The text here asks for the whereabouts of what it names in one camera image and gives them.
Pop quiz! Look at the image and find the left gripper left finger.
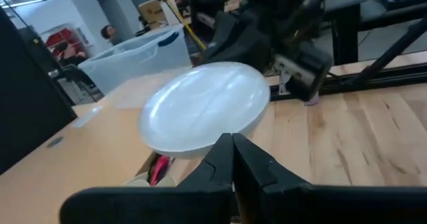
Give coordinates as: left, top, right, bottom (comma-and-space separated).
59, 133, 235, 224

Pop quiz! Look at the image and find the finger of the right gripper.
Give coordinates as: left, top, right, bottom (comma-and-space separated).
238, 13, 272, 72
203, 12, 241, 65

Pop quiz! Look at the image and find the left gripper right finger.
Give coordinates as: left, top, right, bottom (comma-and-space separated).
232, 133, 427, 224

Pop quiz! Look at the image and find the white reflector lightbulb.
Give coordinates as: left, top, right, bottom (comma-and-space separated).
138, 61, 272, 159

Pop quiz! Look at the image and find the black office chair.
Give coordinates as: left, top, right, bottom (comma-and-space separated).
189, 0, 232, 42

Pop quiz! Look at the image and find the yellow pole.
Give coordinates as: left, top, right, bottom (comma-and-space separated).
149, 0, 207, 51

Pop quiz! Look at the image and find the red pen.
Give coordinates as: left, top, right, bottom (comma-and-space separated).
148, 155, 171, 187

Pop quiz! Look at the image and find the cardboard box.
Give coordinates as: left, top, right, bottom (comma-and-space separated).
137, 0, 167, 31

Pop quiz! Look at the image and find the beige round desk organizer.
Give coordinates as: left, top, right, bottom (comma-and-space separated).
123, 152, 177, 188

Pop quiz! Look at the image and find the black side table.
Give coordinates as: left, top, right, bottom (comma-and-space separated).
323, 0, 427, 67

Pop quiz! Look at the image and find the clear plastic storage box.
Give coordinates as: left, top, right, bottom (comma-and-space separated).
78, 23, 193, 95

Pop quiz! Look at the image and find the person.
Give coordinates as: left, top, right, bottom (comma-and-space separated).
55, 42, 89, 68
99, 24, 124, 47

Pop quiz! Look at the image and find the beige desk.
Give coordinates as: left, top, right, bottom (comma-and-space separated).
0, 65, 201, 224

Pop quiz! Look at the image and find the grey desk grommet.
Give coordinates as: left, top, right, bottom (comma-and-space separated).
46, 136, 65, 148

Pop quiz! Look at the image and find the red shelf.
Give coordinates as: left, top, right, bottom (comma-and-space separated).
45, 27, 84, 48

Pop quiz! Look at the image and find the black panel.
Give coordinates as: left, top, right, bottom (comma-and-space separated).
0, 5, 78, 175

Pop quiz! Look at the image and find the black aluminium table frame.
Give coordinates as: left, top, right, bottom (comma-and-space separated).
270, 15, 427, 102

